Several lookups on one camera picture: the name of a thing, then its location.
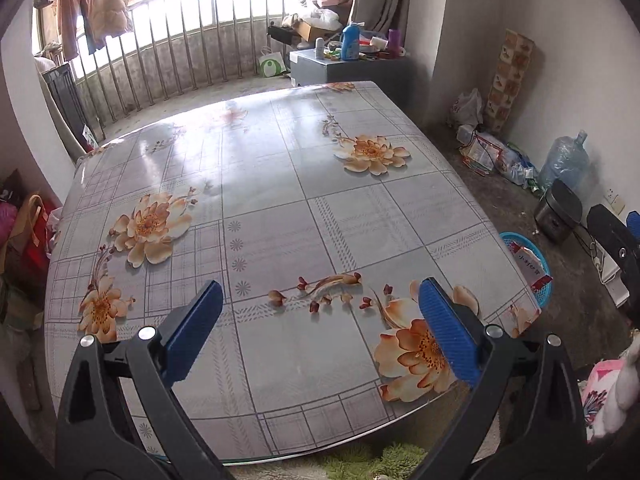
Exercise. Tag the pile of plastic packets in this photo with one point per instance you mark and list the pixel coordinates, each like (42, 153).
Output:
(495, 157)

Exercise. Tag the white plush clothing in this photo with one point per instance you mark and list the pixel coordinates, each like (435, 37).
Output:
(627, 385)

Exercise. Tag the patterned long box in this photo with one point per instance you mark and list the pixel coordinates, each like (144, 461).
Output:
(510, 80)

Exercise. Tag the pink bag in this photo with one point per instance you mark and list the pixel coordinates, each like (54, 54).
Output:
(7, 225)

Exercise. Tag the black box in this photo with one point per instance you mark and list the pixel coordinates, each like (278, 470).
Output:
(285, 36)

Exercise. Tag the pink patterned pajama clothing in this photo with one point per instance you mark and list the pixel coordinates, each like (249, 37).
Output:
(597, 400)

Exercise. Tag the white flat box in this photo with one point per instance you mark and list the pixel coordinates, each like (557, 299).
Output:
(612, 280)

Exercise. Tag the metal railing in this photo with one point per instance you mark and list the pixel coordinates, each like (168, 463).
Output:
(215, 30)

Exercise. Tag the green white shag rug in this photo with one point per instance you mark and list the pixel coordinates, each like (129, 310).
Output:
(370, 460)

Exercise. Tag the pink hanging garment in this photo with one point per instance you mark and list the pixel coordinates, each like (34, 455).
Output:
(72, 10)

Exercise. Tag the grey cabinet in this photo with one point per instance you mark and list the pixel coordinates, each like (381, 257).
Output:
(350, 71)

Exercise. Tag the white plastic bag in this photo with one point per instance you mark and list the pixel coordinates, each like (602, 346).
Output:
(465, 110)

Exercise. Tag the blue plastic basket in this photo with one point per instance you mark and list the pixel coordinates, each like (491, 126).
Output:
(542, 295)

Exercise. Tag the small white bottle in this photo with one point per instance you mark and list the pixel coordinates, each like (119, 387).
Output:
(321, 48)

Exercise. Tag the red white snack bag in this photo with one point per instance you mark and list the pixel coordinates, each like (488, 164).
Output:
(530, 265)

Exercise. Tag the purple cup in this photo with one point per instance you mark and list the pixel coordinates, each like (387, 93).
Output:
(394, 41)

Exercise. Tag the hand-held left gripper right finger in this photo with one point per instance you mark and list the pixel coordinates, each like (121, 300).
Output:
(447, 330)

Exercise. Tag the brown paper bag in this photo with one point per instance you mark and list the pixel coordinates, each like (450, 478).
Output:
(27, 225)

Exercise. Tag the large water jug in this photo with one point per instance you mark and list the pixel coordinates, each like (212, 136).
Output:
(562, 162)

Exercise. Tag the blue detergent bottle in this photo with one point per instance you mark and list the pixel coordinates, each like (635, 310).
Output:
(351, 42)

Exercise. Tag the white wall socket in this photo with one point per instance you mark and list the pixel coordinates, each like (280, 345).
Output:
(616, 201)

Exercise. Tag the black rice cooker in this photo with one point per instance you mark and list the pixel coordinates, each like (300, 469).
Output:
(557, 210)

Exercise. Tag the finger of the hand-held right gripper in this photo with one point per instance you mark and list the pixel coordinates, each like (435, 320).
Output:
(612, 235)
(635, 225)

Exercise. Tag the white green paper bag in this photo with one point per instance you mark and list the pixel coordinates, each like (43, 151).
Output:
(272, 64)

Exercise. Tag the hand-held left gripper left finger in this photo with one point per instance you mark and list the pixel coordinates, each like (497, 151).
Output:
(192, 330)

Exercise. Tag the cardboard box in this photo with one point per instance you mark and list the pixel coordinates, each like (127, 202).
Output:
(312, 30)

